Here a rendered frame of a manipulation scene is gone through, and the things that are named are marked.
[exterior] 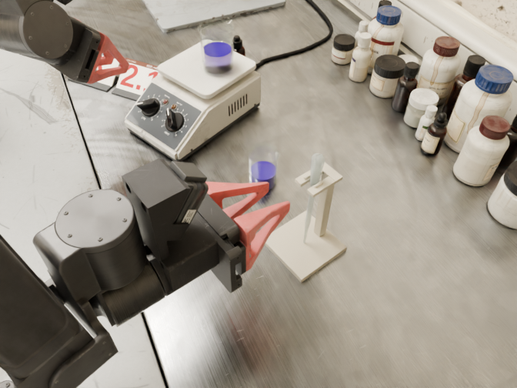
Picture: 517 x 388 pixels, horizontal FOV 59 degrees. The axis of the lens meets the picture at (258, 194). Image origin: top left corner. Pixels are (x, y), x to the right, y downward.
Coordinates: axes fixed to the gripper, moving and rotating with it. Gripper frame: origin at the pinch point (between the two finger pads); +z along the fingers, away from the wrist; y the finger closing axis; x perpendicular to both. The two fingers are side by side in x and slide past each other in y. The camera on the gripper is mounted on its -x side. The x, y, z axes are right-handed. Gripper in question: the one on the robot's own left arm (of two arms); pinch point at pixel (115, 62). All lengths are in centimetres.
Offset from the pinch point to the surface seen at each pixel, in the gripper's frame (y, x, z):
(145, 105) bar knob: -2.7, 4.4, 5.8
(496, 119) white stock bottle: -46, -16, 24
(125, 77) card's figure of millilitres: 11.3, 3.6, 12.9
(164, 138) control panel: -8.2, 7.4, 6.6
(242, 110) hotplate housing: -11.6, -1.0, 17.9
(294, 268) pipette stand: -36.8, 12.0, 5.5
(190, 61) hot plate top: -2.4, -4.5, 11.8
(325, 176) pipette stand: -35.9, -0.5, 2.7
